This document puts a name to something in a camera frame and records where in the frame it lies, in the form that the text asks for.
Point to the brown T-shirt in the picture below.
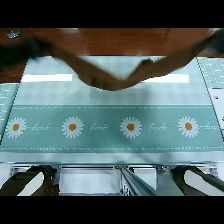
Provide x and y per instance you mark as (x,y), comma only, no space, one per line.
(110,80)

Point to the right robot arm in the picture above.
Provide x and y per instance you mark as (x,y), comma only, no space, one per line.
(196,180)

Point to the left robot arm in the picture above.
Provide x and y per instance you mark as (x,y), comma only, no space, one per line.
(20,181)

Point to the silver frame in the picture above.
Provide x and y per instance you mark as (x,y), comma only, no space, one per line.
(133,181)

